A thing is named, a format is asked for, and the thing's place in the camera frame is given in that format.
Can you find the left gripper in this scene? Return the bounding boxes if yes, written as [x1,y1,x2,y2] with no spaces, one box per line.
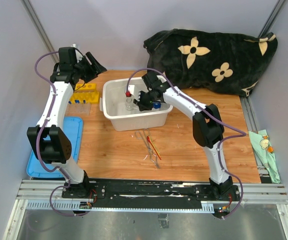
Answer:
[73,51,107,84]

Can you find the graduated cylinder blue base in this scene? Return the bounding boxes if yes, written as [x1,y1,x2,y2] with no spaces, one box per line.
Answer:
[153,101,162,109]

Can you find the small glass beaker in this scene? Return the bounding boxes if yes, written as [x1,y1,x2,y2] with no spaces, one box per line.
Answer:
[125,97,134,111]

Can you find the white plastic bin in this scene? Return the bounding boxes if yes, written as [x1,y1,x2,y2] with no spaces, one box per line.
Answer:
[100,78,173,131]

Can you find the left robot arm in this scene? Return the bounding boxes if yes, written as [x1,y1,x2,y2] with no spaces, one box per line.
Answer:
[26,46,106,198]

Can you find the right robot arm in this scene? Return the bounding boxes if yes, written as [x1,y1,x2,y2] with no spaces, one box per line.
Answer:
[125,70,233,200]

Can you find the yellow test tube rack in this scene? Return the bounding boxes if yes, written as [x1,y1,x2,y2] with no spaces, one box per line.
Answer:
[69,83,100,104]

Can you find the metal crucible tongs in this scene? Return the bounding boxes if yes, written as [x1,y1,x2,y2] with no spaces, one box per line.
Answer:
[134,128,160,169]

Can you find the red yellow green spatula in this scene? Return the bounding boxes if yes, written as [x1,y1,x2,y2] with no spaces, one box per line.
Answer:
[146,136,162,160]

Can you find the clear acrylic tube rack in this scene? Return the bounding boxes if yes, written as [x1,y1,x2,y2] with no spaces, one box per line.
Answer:
[65,103,92,116]

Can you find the blue plastic tray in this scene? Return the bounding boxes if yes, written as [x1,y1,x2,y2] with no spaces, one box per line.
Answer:
[26,116,84,179]

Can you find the black floral blanket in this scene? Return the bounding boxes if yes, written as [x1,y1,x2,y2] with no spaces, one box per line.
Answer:
[143,28,278,97]

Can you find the green printed cloth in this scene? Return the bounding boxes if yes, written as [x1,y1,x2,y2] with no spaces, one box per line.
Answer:
[248,129,281,184]

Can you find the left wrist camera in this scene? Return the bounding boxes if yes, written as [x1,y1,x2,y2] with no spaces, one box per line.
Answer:
[71,43,83,62]

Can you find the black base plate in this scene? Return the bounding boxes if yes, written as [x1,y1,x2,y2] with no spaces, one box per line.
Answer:
[61,178,235,211]

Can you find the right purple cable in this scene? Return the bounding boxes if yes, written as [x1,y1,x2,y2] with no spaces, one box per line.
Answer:
[126,67,247,221]

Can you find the purple cable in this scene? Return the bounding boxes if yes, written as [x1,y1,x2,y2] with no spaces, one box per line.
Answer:
[34,51,92,217]
[126,67,247,221]

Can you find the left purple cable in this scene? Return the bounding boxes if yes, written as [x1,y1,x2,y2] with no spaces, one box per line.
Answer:
[34,51,92,217]

